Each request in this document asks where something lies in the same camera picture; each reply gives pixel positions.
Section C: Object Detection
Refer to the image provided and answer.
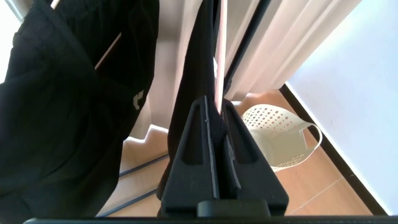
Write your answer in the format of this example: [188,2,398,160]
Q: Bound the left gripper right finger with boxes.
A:
[217,99,289,216]

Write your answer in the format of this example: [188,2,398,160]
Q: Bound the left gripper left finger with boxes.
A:
[160,95,220,216]

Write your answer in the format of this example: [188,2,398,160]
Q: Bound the black garment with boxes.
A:
[157,0,229,200]

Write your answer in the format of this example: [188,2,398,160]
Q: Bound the black shorts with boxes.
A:
[0,0,160,224]

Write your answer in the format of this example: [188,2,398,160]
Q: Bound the pink clothes hanger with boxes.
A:
[49,0,123,71]

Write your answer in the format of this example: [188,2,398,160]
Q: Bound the white laundry basket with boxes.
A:
[241,103,323,172]

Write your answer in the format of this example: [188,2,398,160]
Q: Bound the black clothes rack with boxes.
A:
[96,0,273,218]

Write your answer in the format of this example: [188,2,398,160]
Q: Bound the beige curtain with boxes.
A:
[129,0,363,141]

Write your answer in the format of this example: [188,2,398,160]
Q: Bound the window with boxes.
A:
[0,0,35,84]

